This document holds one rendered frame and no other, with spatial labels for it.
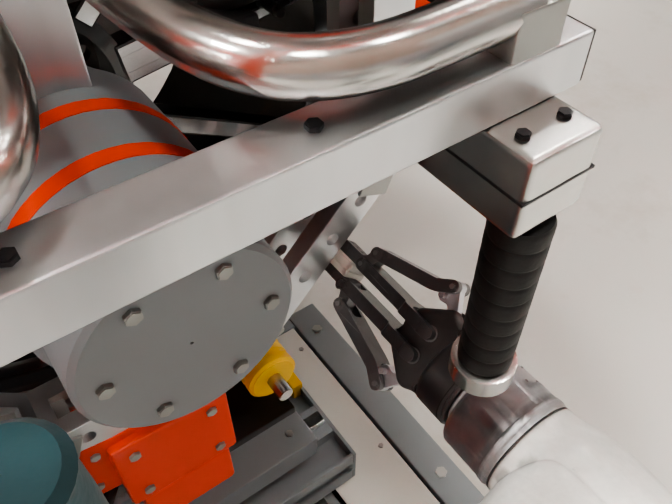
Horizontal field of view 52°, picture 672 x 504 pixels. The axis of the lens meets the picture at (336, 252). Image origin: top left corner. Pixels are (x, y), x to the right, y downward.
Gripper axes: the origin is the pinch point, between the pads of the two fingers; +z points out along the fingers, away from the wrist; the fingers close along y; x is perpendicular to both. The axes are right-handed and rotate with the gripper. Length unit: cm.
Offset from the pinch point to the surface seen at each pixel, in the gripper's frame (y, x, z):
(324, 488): -38, -35, 0
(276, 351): -13.2, -2.2, 0.1
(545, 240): 14.6, 20.8, -24.4
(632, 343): 3, -94, -7
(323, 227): 2.8, 6.8, -2.0
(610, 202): 24, -115, 23
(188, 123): 3.7, 17.2, 8.3
